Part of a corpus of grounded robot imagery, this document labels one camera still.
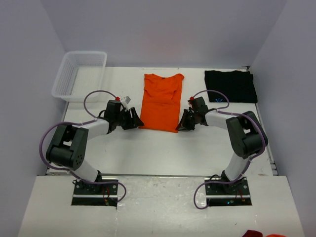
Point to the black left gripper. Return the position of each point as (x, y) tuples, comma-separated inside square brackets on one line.
[(133, 122)]

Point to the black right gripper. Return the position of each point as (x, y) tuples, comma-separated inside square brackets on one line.
[(183, 125)]

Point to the orange t shirt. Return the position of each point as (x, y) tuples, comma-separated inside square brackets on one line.
[(161, 102)]

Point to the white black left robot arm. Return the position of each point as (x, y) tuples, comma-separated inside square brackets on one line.
[(67, 147)]

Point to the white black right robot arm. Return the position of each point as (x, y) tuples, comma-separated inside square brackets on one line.
[(247, 138)]

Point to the folded black t shirt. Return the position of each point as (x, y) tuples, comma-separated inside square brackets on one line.
[(238, 86)]

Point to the white plastic mesh basket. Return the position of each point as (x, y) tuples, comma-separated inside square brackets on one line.
[(80, 73)]

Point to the dark red cloth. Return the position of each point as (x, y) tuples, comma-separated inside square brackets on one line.
[(252, 233)]

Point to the orange cloth at edge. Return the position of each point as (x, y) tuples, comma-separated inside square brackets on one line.
[(275, 235)]

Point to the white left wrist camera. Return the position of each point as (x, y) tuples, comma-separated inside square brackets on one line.
[(125, 101)]

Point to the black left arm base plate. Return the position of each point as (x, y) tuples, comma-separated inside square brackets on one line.
[(95, 195)]

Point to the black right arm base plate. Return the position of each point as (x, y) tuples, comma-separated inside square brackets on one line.
[(237, 194)]

